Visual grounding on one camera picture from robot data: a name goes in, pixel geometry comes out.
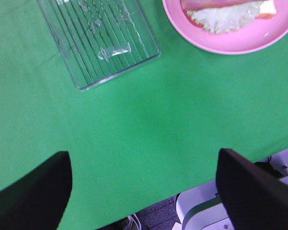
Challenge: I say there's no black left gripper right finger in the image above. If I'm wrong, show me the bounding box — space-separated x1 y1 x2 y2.
216 148 288 230

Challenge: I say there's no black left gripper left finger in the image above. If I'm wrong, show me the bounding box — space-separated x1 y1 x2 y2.
0 151 72 230

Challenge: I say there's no green lettuce leaf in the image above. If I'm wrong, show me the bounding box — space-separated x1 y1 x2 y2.
187 0 263 34

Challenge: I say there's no bread slice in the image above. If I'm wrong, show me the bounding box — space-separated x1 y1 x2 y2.
257 0 277 19

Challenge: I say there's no bacon strip from tray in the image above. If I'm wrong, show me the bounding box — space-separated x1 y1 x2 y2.
181 0 264 12

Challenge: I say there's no red tomato slice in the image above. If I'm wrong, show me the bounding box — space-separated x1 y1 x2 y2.
185 11 204 28

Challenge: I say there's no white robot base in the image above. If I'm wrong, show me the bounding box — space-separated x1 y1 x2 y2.
176 148 288 230

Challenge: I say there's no green tablecloth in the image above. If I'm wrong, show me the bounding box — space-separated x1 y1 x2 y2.
0 0 288 230

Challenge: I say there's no pink round plate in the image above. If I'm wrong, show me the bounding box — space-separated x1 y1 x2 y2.
163 0 288 55

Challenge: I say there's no left clear plastic tray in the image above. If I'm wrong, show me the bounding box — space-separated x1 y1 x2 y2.
38 0 161 91

